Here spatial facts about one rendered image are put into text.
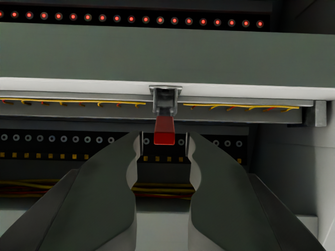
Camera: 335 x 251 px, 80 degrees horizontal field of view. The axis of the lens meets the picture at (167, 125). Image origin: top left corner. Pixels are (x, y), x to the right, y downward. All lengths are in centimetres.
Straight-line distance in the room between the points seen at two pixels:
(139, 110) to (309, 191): 23
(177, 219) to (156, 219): 2
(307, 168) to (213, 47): 20
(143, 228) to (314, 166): 21
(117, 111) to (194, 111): 9
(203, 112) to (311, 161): 15
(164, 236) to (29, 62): 22
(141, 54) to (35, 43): 8
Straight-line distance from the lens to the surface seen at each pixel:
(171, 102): 20
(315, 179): 30
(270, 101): 24
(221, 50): 18
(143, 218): 25
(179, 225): 26
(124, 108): 24
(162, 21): 32
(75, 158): 39
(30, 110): 28
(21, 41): 21
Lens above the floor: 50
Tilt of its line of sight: 20 degrees up
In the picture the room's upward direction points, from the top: 178 degrees counter-clockwise
